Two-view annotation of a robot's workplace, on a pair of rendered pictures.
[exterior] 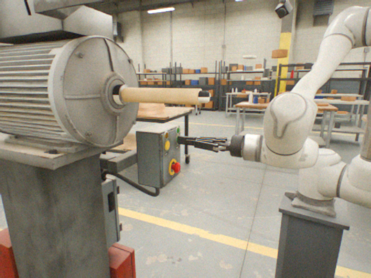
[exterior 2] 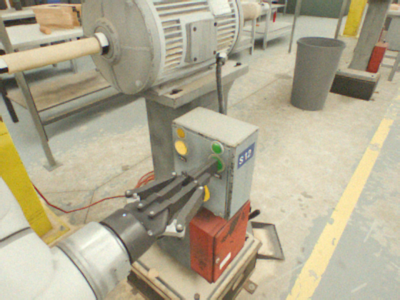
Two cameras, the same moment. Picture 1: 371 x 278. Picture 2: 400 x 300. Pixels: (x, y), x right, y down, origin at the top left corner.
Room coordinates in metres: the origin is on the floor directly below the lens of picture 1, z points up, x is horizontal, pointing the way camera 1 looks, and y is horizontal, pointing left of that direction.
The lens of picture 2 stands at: (0.91, -0.40, 1.39)
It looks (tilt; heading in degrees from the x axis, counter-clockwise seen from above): 34 degrees down; 105
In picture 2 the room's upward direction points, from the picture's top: straight up
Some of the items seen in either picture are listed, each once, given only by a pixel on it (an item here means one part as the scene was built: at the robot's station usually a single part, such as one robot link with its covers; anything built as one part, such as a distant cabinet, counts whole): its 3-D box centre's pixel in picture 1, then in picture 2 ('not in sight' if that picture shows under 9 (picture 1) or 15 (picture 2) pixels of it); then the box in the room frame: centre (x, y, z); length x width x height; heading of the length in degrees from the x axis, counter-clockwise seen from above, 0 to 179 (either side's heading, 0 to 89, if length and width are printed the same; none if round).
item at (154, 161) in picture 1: (141, 160); (221, 155); (0.81, 0.16, 0.99); 0.24 x 0.21 x 0.26; 66
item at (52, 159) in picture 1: (47, 141); (186, 73); (0.65, 0.40, 1.11); 0.36 x 0.24 x 0.04; 66
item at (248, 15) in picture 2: not in sight; (241, 13); (0.77, 0.67, 1.25); 0.18 x 0.06 x 0.06; 66
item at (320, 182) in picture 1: (321, 172); not in sight; (1.00, -0.64, 0.87); 0.18 x 0.16 x 0.22; 41
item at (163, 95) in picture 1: (160, 95); (54, 53); (0.49, 0.05, 1.25); 0.18 x 0.03 x 0.03; 66
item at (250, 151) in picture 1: (252, 147); (96, 258); (0.72, -0.22, 1.07); 0.09 x 0.06 x 0.09; 156
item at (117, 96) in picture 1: (122, 94); (98, 43); (0.53, 0.14, 1.25); 0.05 x 0.02 x 0.05; 156
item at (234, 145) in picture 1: (229, 145); (138, 224); (0.75, -0.16, 1.07); 0.09 x 0.08 x 0.07; 66
